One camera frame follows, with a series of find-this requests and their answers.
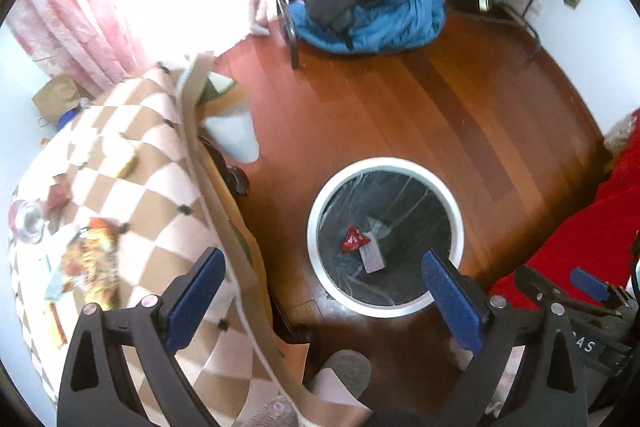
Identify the pink floral curtain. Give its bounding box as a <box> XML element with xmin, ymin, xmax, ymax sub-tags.
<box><xmin>6</xmin><ymin>0</ymin><xmax>270</xmax><ymax>94</ymax></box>

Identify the red candy wrapper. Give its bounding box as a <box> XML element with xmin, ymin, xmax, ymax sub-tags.
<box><xmin>341</xmin><ymin>225</ymin><xmax>371</xmax><ymax>254</ymax></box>

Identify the grey slipper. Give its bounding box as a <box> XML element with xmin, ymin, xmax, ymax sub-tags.
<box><xmin>308</xmin><ymin>349</ymin><xmax>372</xmax><ymax>409</ymax></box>

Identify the blue sleeping bag pile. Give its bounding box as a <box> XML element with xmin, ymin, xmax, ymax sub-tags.
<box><xmin>290</xmin><ymin>0</ymin><xmax>446</xmax><ymax>55</ymax></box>

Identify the white round trash bin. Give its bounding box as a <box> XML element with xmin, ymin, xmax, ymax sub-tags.
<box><xmin>307</xmin><ymin>157</ymin><xmax>464</xmax><ymax>319</ymax></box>

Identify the brown paper bag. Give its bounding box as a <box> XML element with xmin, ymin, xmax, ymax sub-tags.
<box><xmin>32</xmin><ymin>74</ymin><xmax>94</xmax><ymax>124</ymax></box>

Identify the orange yellow snack bag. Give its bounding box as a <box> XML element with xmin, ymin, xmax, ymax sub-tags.
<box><xmin>58</xmin><ymin>217</ymin><xmax>119</xmax><ymax>311</ymax></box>

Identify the brown chocolate wrapper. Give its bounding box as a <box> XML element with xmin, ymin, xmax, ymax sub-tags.
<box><xmin>47</xmin><ymin>173</ymin><xmax>73</xmax><ymax>210</ymax></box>

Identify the checkered brown bed quilt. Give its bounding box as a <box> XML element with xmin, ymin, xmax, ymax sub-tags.
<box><xmin>6</xmin><ymin>53</ymin><xmax>371</xmax><ymax>427</ymax></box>

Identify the blue round container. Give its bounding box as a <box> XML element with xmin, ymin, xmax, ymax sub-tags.
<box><xmin>55</xmin><ymin>107</ymin><xmax>81</xmax><ymax>131</ymax></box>

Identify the red blanket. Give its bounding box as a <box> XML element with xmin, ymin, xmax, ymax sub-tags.
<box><xmin>487</xmin><ymin>108</ymin><xmax>640</xmax><ymax>308</ymax></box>

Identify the red crushed soda can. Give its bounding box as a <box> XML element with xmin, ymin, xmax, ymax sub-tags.
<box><xmin>9</xmin><ymin>199</ymin><xmax>46</xmax><ymax>244</ymax></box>

